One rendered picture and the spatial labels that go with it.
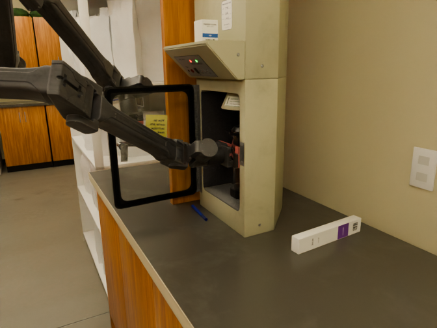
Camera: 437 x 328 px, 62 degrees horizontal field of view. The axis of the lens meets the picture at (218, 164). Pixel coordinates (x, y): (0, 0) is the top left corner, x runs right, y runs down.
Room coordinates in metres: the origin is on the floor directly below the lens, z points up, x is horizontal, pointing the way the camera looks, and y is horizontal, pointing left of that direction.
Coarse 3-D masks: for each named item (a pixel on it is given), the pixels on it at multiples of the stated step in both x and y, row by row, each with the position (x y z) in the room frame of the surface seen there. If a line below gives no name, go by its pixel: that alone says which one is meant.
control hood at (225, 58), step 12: (168, 48) 1.20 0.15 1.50; (180, 48) 1.11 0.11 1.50; (192, 48) 1.05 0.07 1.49; (204, 48) 0.99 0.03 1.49; (216, 48) 0.97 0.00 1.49; (228, 48) 0.99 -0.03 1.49; (240, 48) 1.00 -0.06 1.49; (204, 60) 1.05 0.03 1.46; (216, 60) 0.99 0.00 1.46; (228, 60) 0.99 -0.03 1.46; (240, 60) 1.00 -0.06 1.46; (216, 72) 1.07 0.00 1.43; (228, 72) 1.00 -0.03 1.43; (240, 72) 1.00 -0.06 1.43
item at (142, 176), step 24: (120, 96) 1.15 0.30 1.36; (144, 96) 1.19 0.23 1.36; (168, 96) 1.23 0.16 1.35; (144, 120) 1.18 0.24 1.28; (168, 120) 1.23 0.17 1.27; (120, 144) 1.14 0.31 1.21; (120, 168) 1.14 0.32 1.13; (144, 168) 1.18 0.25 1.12; (168, 168) 1.22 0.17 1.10; (144, 192) 1.18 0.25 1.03; (168, 192) 1.22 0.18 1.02
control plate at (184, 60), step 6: (180, 60) 1.20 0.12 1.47; (186, 60) 1.16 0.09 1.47; (192, 60) 1.12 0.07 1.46; (198, 60) 1.08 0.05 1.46; (186, 66) 1.21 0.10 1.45; (192, 66) 1.16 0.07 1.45; (198, 66) 1.13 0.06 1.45; (204, 66) 1.09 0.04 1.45; (192, 72) 1.21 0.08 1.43; (204, 72) 1.13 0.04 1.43; (210, 72) 1.10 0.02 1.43
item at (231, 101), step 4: (228, 92) 1.16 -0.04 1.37; (228, 96) 1.15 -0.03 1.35; (232, 96) 1.13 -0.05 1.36; (236, 96) 1.12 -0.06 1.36; (224, 100) 1.17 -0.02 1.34; (228, 100) 1.14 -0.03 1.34; (232, 100) 1.13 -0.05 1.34; (236, 100) 1.12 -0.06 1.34; (224, 104) 1.15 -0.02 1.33; (228, 104) 1.13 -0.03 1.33; (232, 104) 1.12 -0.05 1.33; (236, 104) 1.11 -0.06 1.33; (224, 108) 1.14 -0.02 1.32; (228, 108) 1.12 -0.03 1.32; (232, 108) 1.11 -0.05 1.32; (236, 108) 1.11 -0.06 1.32
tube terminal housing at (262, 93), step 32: (224, 0) 1.11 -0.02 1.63; (256, 0) 1.03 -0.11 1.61; (288, 0) 1.24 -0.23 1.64; (224, 32) 1.11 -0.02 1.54; (256, 32) 1.03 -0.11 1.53; (256, 64) 1.03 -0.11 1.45; (256, 96) 1.03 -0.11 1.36; (256, 128) 1.03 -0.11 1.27; (256, 160) 1.03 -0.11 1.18; (256, 192) 1.03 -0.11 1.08; (256, 224) 1.03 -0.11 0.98
